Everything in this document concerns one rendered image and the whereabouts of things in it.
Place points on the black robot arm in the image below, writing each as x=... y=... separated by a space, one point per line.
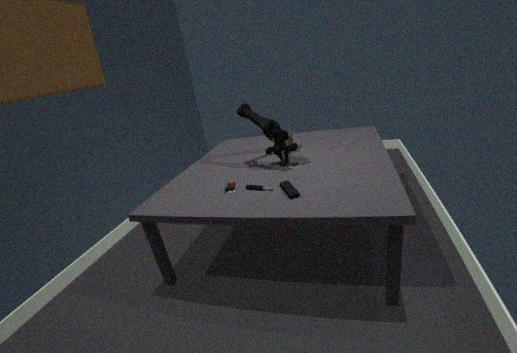
x=267 y=125

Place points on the black screwdriver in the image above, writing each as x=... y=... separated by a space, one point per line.
x=253 y=187

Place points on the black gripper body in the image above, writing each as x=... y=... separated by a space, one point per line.
x=292 y=147

